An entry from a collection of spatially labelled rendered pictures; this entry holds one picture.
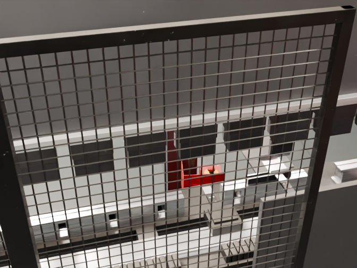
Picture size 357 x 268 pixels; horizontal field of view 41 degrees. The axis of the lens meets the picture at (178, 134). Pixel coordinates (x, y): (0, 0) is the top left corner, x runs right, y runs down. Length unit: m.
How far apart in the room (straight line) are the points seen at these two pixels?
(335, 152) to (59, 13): 3.15
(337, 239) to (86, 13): 1.07
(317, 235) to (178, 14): 0.83
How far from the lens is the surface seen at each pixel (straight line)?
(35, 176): 1.81
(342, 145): 4.25
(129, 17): 1.37
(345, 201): 1.62
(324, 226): 1.65
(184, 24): 0.80
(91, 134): 1.49
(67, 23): 1.35
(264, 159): 2.20
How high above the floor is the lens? 2.28
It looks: 33 degrees down
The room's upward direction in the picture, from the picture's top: straight up
